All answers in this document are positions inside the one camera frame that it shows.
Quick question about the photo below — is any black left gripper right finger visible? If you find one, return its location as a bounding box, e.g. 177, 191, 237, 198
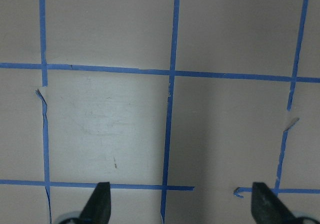
251, 182, 296, 224

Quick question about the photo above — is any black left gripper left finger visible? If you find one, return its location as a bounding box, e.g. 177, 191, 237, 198
78, 182, 111, 224

